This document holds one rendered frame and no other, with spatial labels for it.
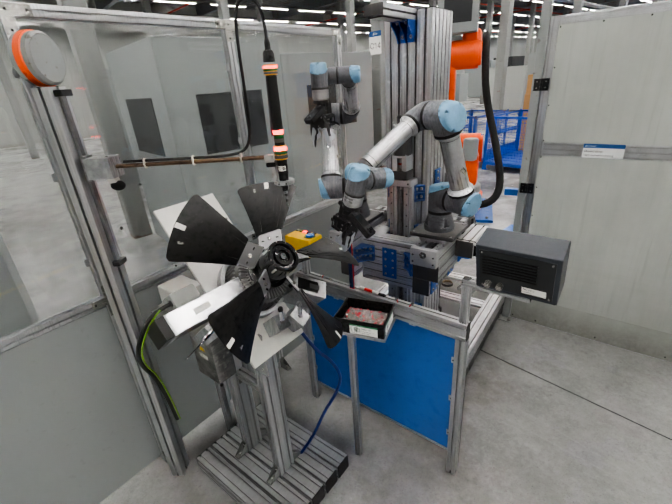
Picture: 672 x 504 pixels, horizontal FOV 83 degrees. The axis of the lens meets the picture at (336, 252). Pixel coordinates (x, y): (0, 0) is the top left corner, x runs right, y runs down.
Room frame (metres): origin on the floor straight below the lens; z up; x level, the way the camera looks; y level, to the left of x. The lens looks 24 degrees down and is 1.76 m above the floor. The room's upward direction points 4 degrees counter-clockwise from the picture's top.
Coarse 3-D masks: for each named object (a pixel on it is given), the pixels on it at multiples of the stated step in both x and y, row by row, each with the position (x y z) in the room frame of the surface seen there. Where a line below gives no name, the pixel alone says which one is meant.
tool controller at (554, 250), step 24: (480, 240) 1.17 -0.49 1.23; (504, 240) 1.14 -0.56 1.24; (528, 240) 1.11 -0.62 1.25; (552, 240) 1.09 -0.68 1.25; (480, 264) 1.15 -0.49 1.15; (504, 264) 1.10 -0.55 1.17; (528, 264) 1.05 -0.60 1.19; (552, 264) 1.00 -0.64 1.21; (504, 288) 1.12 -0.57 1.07; (528, 288) 1.07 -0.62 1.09; (552, 288) 1.02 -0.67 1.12
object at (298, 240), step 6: (288, 234) 1.78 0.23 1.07; (294, 234) 1.77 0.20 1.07; (300, 234) 1.76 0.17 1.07; (318, 234) 1.75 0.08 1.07; (288, 240) 1.75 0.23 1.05; (294, 240) 1.73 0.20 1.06; (300, 240) 1.70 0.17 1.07; (306, 240) 1.68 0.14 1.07; (312, 240) 1.69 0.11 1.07; (294, 246) 1.73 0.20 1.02; (300, 246) 1.70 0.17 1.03
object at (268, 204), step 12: (240, 192) 1.45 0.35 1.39; (264, 192) 1.44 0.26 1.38; (276, 192) 1.44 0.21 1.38; (288, 192) 1.44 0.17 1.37; (252, 204) 1.41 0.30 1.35; (264, 204) 1.40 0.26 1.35; (276, 204) 1.39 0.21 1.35; (288, 204) 1.39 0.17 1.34; (252, 216) 1.37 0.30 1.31; (264, 216) 1.36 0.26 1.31; (276, 216) 1.35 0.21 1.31; (264, 228) 1.32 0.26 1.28; (276, 228) 1.30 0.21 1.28
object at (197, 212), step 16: (192, 208) 1.17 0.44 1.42; (208, 208) 1.18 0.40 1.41; (192, 224) 1.14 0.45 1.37; (208, 224) 1.16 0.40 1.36; (224, 224) 1.18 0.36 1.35; (176, 240) 1.11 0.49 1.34; (192, 240) 1.13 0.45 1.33; (208, 240) 1.15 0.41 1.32; (224, 240) 1.16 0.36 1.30; (240, 240) 1.18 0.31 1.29; (176, 256) 1.10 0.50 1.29; (192, 256) 1.12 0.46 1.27; (208, 256) 1.14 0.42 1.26; (224, 256) 1.16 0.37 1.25; (240, 256) 1.18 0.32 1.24
